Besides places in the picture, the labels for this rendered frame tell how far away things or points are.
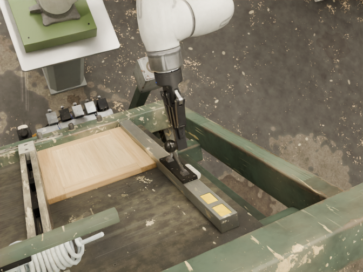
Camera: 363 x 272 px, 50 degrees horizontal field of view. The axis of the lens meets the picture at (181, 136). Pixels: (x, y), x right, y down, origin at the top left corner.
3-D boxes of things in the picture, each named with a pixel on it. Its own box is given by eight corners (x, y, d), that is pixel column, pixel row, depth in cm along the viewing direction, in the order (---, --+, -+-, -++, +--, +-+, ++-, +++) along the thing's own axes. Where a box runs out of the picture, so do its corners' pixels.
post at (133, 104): (132, 116, 273) (150, 74, 203) (134, 124, 272) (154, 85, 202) (123, 119, 271) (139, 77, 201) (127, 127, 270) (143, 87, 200)
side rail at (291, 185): (181, 123, 189) (177, 102, 185) (363, 238, 93) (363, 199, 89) (170, 127, 188) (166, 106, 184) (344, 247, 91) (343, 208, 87)
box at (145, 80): (153, 68, 204) (160, 52, 187) (161, 88, 202) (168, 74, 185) (132, 73, 200) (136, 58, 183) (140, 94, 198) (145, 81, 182)
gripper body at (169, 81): (186, 67, 102) (191, 101, 106) (173, 64, 110) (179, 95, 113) (159, 74, 100) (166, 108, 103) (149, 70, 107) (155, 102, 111)
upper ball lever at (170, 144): (188, 170, 119) (170, 135, 113) (194, 175, 116) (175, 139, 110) (178, 177, 118) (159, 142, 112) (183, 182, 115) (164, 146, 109)
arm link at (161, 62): (172, 43, 108) (175, 64, 110) (141, 51, 105) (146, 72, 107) (185, 46, 100) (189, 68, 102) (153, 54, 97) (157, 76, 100)
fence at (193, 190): (130, 127, 179) (129, 119, 178) (239, 225, 96) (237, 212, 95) (120, 130, 178) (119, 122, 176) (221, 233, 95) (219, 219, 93)
